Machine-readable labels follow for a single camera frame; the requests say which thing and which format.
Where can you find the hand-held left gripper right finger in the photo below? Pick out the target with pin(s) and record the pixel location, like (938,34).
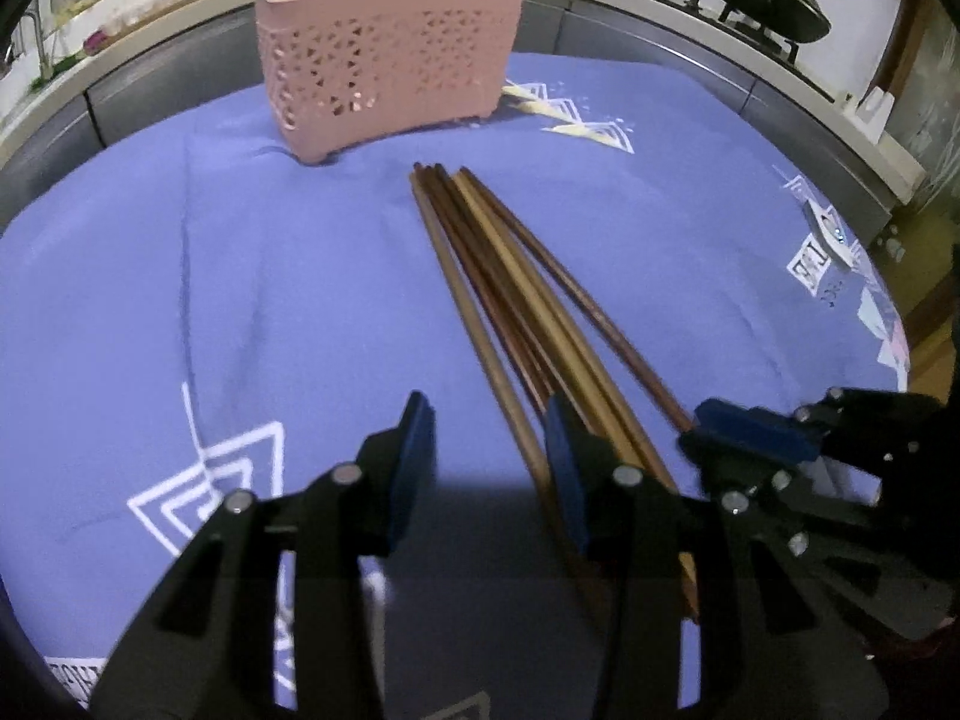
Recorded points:
(566,480)

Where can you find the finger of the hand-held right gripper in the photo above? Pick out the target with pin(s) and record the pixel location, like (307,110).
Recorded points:
(750,431)
(847,525)

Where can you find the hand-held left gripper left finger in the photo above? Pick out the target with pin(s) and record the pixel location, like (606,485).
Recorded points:
(416,480)

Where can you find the bunch of wooden chopsticks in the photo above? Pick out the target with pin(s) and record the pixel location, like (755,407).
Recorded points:
(510,330)

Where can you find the pink perforated utensil basket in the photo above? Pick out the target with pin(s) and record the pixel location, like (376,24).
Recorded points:
(390,52)

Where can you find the blue printed tablecloth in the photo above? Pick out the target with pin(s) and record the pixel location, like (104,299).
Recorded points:
(225,277)

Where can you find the white kitchen countertop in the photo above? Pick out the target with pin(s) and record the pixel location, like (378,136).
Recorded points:
(862,146)

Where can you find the small white container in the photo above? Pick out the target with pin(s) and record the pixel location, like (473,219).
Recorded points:
(874,112)

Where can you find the black wok with lid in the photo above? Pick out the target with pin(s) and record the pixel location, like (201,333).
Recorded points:
(772,0)

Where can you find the grey kitchen cabinets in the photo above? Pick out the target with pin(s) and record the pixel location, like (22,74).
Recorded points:
(150,90)

